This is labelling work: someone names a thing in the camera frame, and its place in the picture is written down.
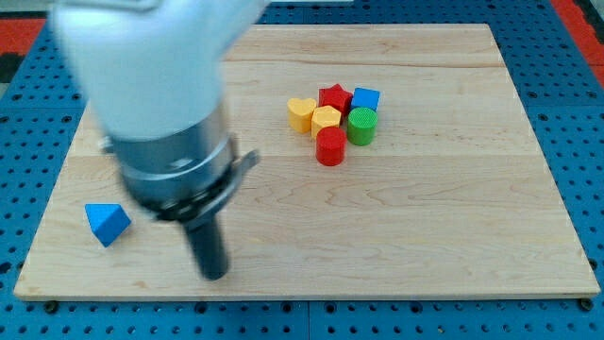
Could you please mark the red star block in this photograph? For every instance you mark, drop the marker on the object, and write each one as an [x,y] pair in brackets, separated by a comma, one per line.
[336,97]

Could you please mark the wooden board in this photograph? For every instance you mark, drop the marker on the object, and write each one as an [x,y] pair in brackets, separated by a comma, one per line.
[453,200]

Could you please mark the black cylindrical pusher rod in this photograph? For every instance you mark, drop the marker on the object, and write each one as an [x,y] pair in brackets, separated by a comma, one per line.
[208,247]

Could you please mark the green cylinder block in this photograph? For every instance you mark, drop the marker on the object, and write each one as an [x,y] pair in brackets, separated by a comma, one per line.
[361,126]

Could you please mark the blue triangle block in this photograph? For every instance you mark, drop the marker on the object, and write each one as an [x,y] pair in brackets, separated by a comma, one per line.
[107,221]

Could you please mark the red cylinder block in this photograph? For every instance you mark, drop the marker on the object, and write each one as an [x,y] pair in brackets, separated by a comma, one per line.
[330,146]

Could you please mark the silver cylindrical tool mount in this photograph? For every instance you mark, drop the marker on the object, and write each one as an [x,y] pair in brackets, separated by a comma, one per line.
[188,176]

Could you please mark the yellow heart block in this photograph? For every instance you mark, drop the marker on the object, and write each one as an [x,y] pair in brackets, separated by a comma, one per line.
[300,112]

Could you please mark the yellow hexagon block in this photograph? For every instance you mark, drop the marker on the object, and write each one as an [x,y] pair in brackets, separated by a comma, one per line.
[324,117]

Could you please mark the blue cube block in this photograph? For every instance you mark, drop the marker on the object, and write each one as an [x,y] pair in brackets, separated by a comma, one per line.
[365,98]

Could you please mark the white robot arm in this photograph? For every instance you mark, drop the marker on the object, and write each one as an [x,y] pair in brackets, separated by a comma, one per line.
[152,70]

